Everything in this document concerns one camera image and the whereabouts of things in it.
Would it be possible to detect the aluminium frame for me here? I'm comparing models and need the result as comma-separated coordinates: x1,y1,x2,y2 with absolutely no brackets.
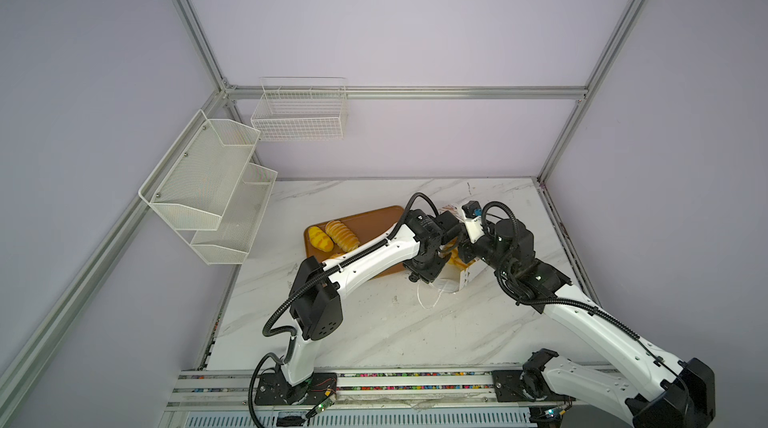
1,0,648,424

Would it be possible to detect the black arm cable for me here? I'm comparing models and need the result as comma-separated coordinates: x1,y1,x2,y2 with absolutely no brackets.
479,200,691,405
247,191,440,428

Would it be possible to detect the white wire basket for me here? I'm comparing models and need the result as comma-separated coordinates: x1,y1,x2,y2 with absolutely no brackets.
251,77,348,142

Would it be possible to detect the cartoon animal paper bag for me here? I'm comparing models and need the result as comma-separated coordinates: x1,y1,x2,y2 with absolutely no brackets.
430,203,488,308

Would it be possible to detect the yellow fake bread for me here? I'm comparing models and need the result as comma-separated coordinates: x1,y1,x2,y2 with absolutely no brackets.
307,226,335,253
447,249,475,271
325,220,360,253

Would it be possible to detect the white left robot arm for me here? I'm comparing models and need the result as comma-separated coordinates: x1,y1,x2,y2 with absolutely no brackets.
262,209,466,386

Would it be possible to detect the white mesh lower shelf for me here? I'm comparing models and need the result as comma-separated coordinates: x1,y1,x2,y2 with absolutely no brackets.
191,163,278,266

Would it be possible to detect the brown plastic tray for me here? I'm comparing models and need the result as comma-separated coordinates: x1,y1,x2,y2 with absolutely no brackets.
303,206,404,262

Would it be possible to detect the white mesh shelf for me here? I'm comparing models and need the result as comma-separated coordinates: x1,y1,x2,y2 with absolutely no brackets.
191,163,278,266
138,111,260,231

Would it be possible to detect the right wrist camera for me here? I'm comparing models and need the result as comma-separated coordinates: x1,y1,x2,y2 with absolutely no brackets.
461,200,484,244

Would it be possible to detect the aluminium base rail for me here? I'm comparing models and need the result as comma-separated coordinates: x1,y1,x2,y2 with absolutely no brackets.
157,364,637,428

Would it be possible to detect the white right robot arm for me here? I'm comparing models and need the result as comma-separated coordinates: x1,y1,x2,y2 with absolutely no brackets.
459,217,716,427

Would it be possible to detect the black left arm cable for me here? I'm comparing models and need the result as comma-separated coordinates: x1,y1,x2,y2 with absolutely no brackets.
247,191,440,428

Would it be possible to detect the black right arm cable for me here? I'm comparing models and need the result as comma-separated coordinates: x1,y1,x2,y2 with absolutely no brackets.
479,200,691,405

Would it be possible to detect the white mesh upper shelf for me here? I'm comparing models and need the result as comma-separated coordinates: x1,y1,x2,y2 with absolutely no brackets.
138,111,260,231

